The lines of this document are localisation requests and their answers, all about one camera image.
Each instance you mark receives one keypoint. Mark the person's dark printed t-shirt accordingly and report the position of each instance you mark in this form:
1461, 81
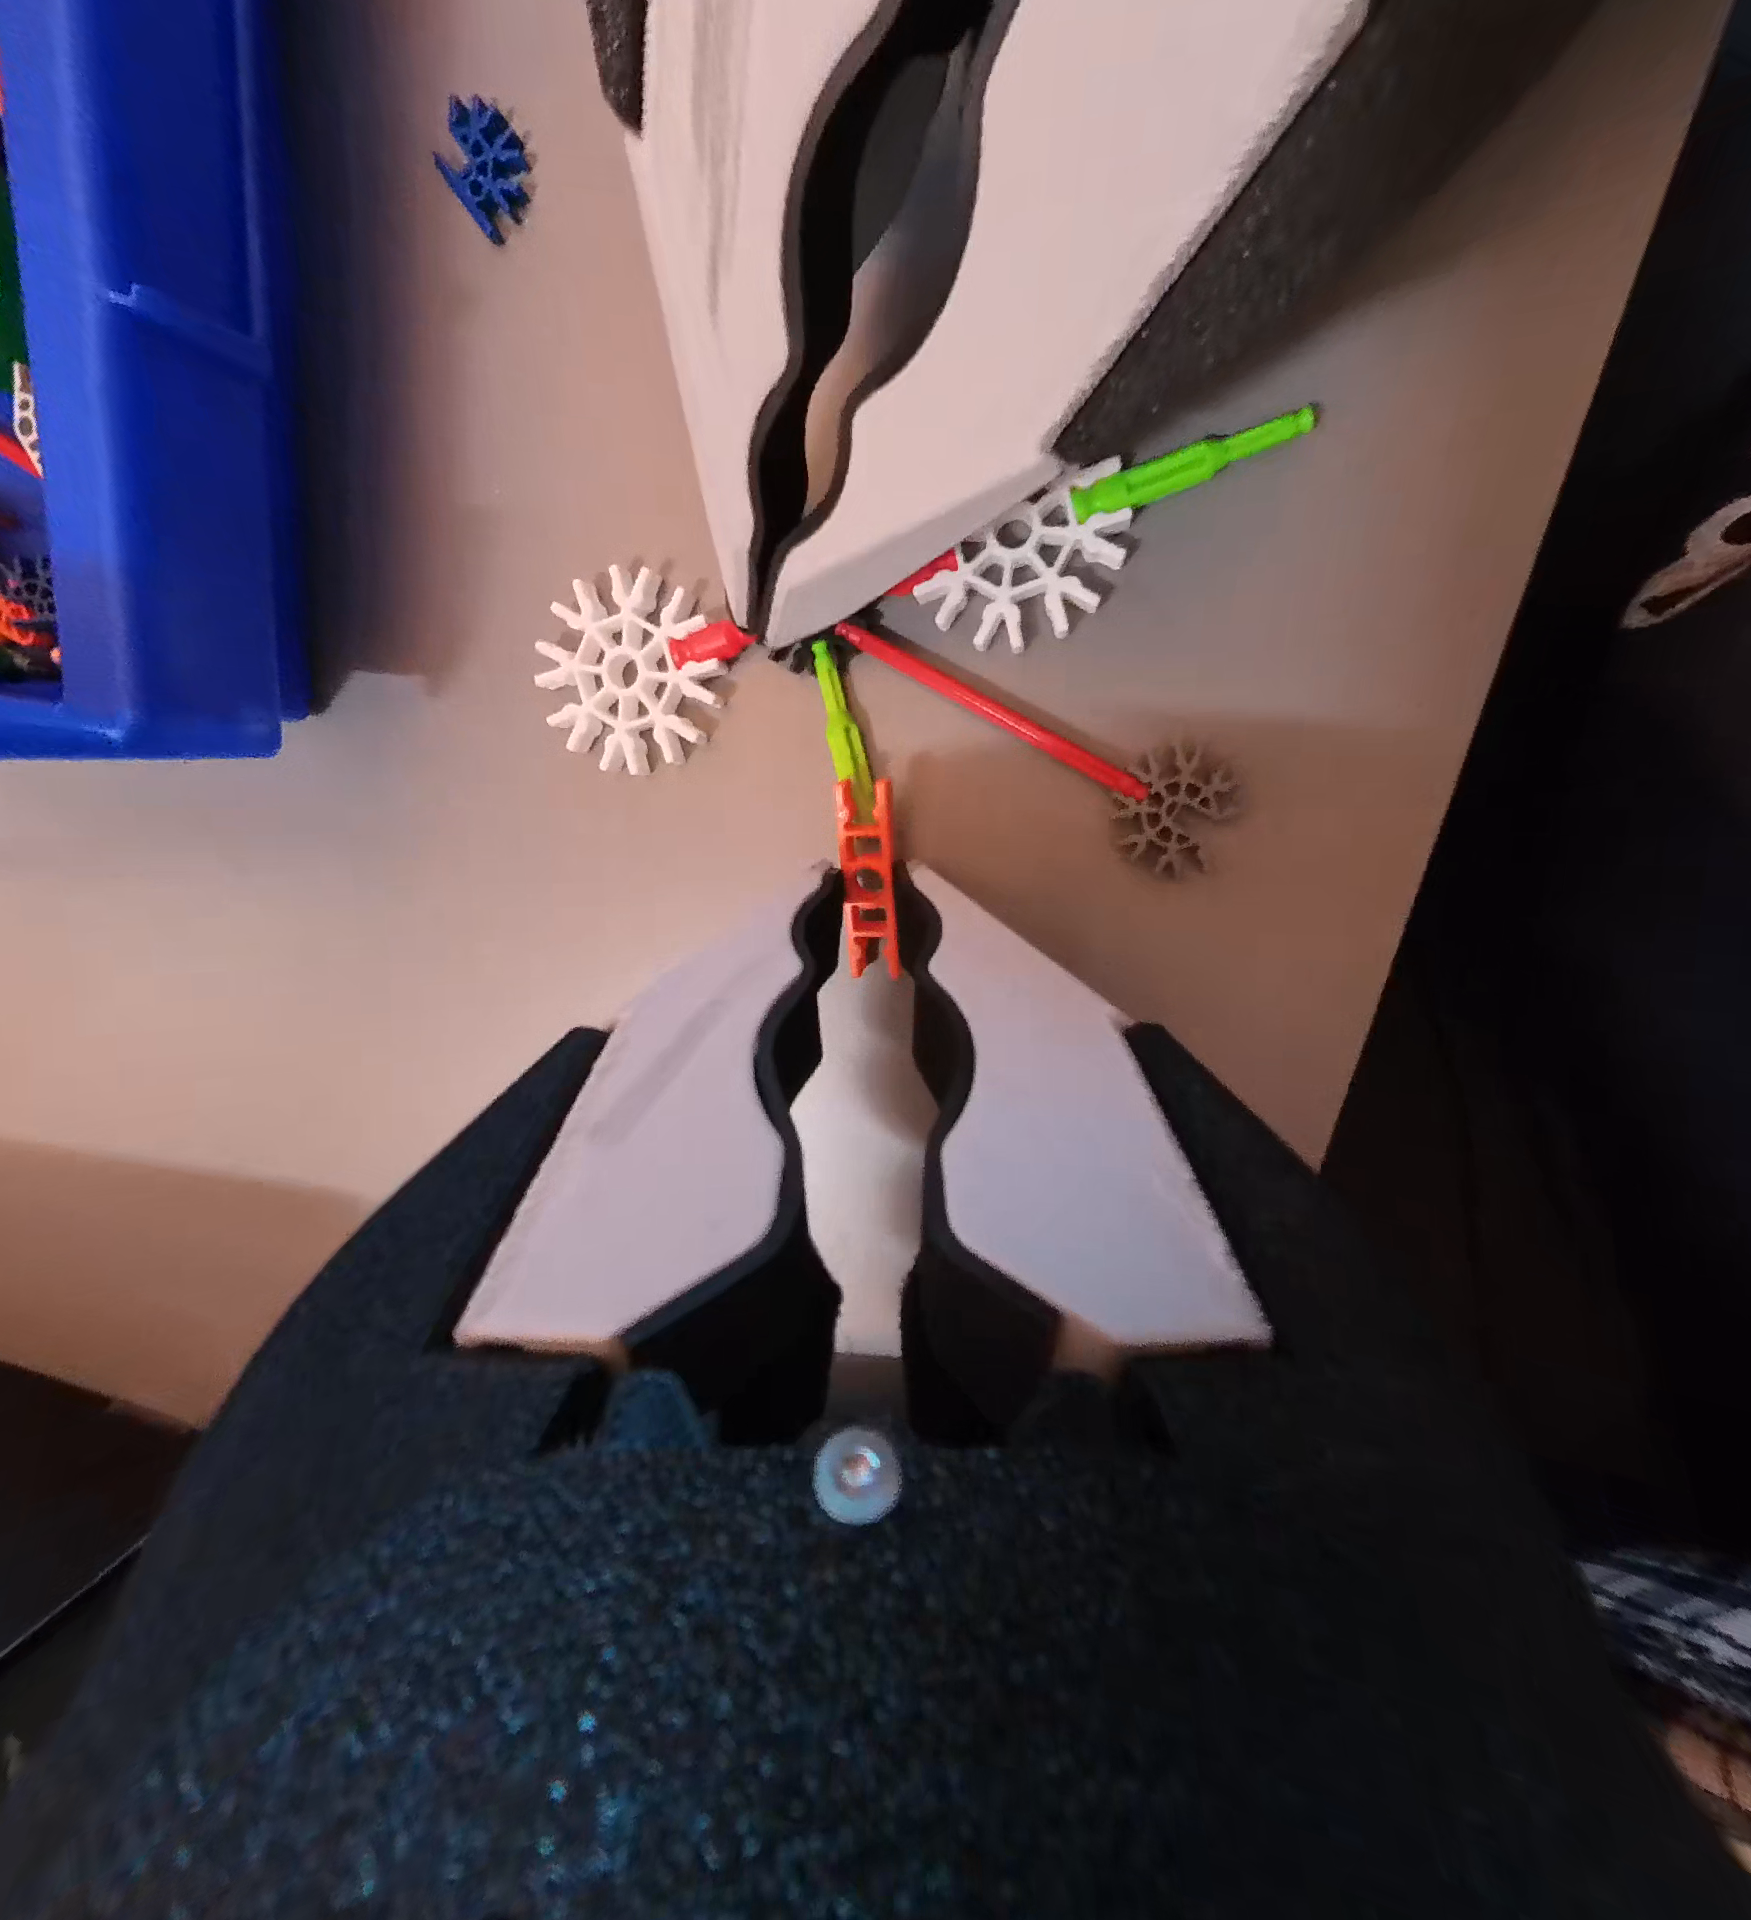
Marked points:
1640, 900

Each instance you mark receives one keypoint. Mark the blue plastic bin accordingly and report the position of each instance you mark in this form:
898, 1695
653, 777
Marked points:
156, 376

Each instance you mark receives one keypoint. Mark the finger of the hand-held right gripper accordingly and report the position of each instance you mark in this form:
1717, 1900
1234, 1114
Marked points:
1116, 180
711, 224

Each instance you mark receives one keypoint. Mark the person's plaid shirt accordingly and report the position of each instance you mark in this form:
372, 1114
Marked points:
1714, 1650

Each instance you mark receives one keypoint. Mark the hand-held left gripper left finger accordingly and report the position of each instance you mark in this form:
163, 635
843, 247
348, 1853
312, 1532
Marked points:
636, 1156

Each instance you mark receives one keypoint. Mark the lime green rod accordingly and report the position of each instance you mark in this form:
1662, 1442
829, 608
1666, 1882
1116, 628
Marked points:
1190, 459
837, 721

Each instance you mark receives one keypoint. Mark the short red rod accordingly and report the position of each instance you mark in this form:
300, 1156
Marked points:
929, 573
703, 647

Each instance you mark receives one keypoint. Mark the dark grey snowflake connector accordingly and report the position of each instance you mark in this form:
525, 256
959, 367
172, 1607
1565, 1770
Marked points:
1161, 822

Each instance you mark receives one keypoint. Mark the orange plastic strip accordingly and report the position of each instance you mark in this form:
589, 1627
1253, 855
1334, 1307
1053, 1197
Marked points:
852, 916

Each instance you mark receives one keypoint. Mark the blue snowflake connector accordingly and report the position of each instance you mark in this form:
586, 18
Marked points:
484, 165

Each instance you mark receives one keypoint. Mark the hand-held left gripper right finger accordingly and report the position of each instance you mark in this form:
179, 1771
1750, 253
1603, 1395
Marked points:
1099, 1171

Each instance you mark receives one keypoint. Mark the long red rod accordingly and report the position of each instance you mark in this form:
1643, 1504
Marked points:
995, 712

